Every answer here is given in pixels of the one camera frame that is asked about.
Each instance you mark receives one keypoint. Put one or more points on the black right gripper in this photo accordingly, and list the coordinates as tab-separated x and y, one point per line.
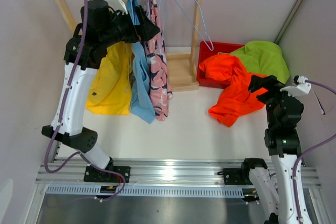
269	83

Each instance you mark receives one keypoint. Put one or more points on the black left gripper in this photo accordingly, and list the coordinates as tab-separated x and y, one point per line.
149	29

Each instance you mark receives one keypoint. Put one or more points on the blue hanger of orange shorts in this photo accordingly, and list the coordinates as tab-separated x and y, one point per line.
162	13

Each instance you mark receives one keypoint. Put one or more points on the lime green shorts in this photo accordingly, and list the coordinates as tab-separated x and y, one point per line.
263	57

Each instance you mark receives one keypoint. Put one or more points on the orange shorts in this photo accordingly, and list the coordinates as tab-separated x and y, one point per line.
235	100

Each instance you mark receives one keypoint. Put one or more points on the blue hanger of green shorts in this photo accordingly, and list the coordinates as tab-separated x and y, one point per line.
198	23

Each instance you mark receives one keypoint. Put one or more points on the pink patterned shorts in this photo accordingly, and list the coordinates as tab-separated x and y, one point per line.
160	89

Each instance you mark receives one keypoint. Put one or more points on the light blue shorts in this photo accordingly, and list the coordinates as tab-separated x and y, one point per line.
141	104

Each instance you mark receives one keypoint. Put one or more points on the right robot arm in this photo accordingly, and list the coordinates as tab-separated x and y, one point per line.
283	201

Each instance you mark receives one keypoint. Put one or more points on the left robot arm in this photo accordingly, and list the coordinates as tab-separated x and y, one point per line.
101	26

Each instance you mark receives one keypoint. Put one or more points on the yellow shorts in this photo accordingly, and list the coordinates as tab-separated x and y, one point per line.
110	92

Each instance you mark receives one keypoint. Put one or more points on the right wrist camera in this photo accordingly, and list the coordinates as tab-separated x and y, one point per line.
299	87

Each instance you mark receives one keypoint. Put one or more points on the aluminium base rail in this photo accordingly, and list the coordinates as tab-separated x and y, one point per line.
150	177

